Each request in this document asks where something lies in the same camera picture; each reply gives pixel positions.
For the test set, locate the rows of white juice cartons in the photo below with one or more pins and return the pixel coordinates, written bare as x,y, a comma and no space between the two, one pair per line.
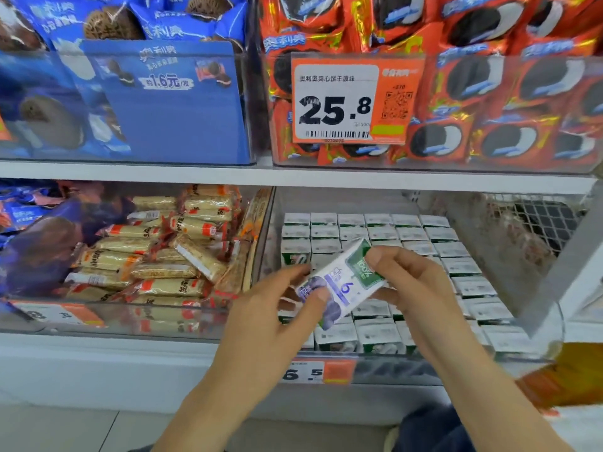
471,277

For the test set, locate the blueberry juice carton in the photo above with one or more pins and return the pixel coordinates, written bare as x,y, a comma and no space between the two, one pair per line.
349,277

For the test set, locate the person's blue jeans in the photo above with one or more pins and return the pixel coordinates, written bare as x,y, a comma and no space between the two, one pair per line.
429,433

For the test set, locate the person's left hand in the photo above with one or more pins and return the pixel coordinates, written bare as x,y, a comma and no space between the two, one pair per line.
256,343

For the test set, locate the small orange price tag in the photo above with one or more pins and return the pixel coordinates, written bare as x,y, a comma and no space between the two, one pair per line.
320,372

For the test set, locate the pile of blue snack packets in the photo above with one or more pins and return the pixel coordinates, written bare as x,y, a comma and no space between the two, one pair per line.
28,249

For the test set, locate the yellow orange snack packet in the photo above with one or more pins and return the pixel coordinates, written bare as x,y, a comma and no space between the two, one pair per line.
565,376

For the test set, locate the blue cardboard display box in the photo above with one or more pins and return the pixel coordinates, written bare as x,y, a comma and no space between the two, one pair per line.
179,117

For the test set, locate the large white orange price tag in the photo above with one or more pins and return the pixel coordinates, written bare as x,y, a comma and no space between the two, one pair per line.
334,103

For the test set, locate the pile of yellow wafer bars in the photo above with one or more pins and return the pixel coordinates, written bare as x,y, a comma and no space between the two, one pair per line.
160,254

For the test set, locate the person's left forearm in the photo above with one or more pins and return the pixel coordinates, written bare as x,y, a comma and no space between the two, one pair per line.
212,423

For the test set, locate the person's right hand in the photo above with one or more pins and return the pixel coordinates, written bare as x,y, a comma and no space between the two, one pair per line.
429,296

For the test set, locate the stack of red cookie packets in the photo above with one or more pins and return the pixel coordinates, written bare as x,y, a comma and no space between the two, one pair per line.
528,99

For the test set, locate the faded orange price tag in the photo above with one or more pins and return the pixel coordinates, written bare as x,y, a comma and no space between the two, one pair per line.
56,313

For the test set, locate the person's right forearm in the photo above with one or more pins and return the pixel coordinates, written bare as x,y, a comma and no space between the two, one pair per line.
499,400

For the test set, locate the clear plastic display bin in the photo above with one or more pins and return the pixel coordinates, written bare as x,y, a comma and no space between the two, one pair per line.
160,325
424,369

